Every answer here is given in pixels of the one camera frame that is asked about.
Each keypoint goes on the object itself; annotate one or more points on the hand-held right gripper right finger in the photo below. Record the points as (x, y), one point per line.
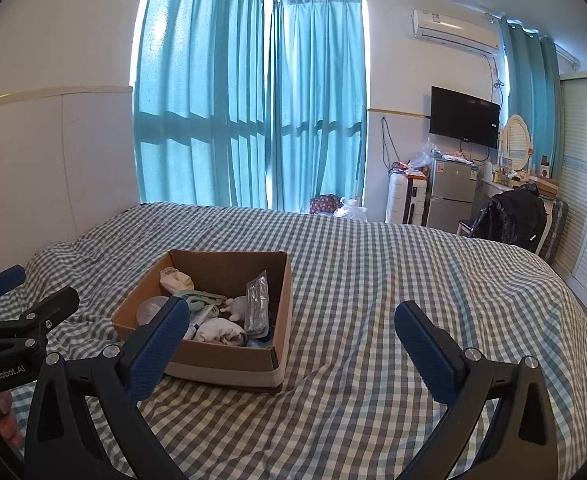
(426, 352)

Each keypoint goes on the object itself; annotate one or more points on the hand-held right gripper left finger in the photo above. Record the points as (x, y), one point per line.
(156, 355)

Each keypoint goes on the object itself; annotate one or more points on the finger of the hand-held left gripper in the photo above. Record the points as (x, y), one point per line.
(48, 307)
(3, 280)

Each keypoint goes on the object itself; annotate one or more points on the clear plastic lid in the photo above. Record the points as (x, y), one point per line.
(151, 310)

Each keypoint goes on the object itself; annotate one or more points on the white sock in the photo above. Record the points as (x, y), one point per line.
(218, 330)

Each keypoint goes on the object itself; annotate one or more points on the brown cardboard box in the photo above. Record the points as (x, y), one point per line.
(223, 365)

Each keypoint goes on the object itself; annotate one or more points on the pale green plastic hanger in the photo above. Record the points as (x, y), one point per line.
(203, 299)

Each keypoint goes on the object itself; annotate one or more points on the beige sock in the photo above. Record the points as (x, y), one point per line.
(174, 280)

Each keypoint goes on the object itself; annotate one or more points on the small white toy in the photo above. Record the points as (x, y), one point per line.
(236, 308)

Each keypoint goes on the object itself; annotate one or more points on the clear plastic bag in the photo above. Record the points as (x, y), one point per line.
(257, 300)
(423, 155)

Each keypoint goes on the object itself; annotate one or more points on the person's left hand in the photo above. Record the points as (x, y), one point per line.
(10, 420)

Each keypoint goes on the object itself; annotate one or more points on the grey checkered bed sheet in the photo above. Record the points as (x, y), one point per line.
(383, 285)

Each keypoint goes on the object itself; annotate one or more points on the white suitcase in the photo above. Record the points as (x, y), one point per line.
(417, 202)

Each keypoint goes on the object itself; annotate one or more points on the white cylinder appliance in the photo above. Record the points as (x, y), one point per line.
(396, 197)

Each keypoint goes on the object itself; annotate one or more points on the white plastic bag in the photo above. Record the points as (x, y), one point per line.
(352, 210)

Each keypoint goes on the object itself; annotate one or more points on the silver small fridge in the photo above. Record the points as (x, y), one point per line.
(451, 192)

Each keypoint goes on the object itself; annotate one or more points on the black jacket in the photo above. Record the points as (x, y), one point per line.
(513, 215)

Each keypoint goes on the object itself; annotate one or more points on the white chair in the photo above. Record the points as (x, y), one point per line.
(547, 232)

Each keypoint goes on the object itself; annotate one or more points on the white dressing table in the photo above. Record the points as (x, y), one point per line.
(493, 192)

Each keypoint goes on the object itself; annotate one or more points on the dark patterned bag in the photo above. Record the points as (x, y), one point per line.
(325, 203)

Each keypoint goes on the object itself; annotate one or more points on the clear plastic bag on fridge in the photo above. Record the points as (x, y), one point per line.
(423, 155)

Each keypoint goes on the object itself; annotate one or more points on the oval white mirror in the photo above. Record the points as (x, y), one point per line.
(517, 141)

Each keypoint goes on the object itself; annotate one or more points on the wide teal curtain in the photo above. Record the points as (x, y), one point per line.
(198, 85)

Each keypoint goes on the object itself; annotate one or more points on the narrow teal curtain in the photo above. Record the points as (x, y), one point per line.
(531, 90)

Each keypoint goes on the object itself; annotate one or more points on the white air conditioner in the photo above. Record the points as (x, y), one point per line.
(453, 30)

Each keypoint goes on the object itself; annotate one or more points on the black wall television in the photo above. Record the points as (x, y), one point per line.
(466, 116)

